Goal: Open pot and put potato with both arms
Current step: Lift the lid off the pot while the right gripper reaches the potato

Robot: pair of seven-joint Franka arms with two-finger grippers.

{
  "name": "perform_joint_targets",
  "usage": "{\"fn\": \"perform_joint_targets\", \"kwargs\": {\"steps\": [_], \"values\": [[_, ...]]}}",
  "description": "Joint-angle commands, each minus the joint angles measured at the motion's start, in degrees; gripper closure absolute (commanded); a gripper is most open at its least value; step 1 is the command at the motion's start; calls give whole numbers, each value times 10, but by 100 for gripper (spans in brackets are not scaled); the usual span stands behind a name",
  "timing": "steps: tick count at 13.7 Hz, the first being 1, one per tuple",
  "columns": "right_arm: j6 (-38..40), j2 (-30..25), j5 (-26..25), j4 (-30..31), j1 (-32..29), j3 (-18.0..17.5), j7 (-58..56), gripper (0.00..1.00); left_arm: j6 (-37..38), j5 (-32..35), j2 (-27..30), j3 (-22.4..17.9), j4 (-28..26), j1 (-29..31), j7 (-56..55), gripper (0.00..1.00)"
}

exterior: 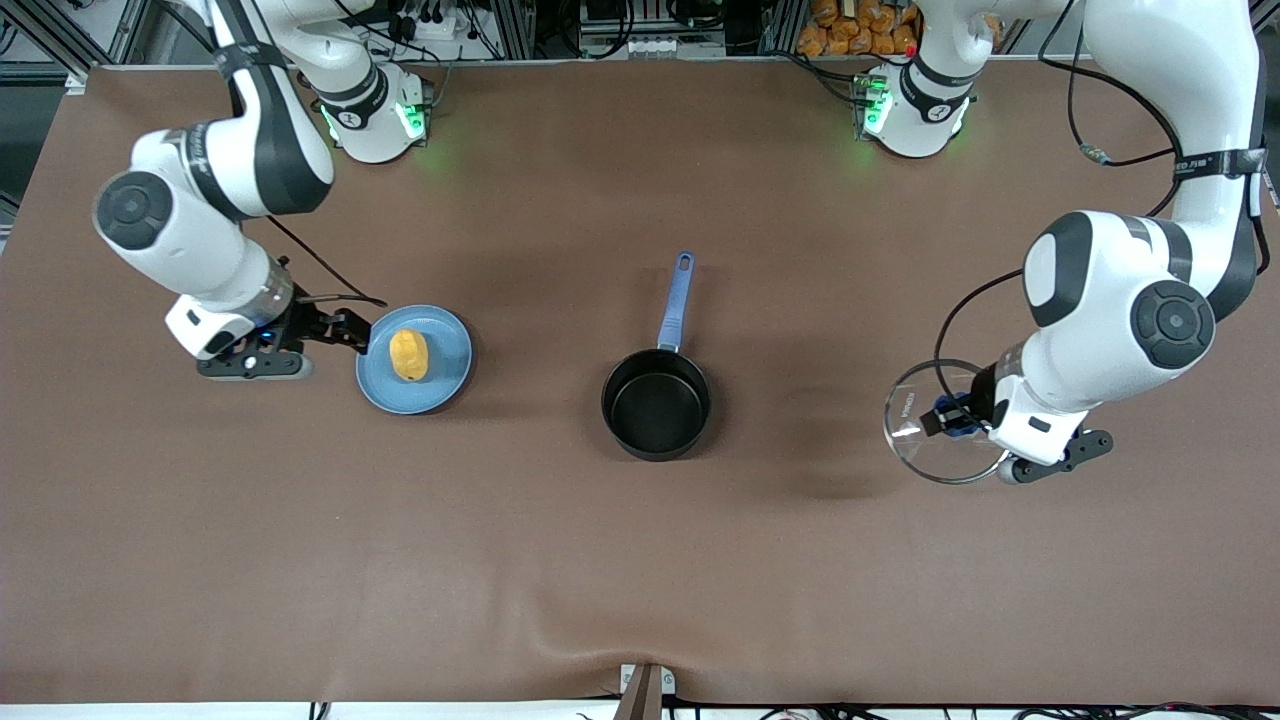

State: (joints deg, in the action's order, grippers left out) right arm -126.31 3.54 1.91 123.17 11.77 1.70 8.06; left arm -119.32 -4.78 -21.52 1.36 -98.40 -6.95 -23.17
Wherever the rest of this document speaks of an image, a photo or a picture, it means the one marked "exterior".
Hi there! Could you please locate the glass lid with blue knob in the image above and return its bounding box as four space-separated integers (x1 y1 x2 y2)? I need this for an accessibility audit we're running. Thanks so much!
884 358 1013 486

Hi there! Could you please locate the brown table cloth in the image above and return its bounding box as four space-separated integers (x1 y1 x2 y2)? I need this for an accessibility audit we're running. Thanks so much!
0 60 1280 706

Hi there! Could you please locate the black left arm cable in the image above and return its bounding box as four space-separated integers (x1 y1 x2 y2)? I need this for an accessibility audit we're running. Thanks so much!
933 0 1216 411

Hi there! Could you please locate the bag of orange items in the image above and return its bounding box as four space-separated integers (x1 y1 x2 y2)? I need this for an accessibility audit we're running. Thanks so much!
797 0 921 58

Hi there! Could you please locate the metal clamp bracket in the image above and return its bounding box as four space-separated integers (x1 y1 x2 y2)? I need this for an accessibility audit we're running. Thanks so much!
615 662 677 720

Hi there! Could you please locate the yellow potato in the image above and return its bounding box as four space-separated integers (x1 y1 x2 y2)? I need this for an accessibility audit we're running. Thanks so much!
388 329 431 384

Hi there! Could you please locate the aluminium frame profile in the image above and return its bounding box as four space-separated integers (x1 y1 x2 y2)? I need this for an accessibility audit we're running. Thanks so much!
0 0 151 96

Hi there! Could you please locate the black pot with blue handle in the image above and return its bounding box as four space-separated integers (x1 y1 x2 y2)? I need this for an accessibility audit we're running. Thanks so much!
601 251 713 463

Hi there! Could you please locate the blue round plate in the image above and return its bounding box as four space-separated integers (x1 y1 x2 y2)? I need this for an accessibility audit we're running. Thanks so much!
355 304 475 416

